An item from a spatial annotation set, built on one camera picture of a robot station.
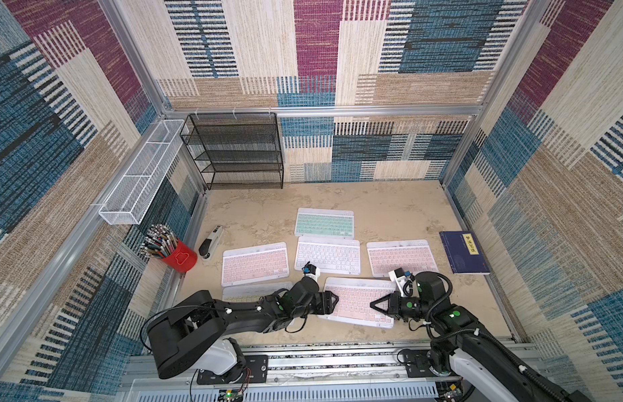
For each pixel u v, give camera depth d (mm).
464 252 967
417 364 729
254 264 942
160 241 814
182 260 883
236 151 1091
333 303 796
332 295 779
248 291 890
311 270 778
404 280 763
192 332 431
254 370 732
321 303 684
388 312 732
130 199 715
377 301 781
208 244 959
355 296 820
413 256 966
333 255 966
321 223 1076
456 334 570
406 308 700
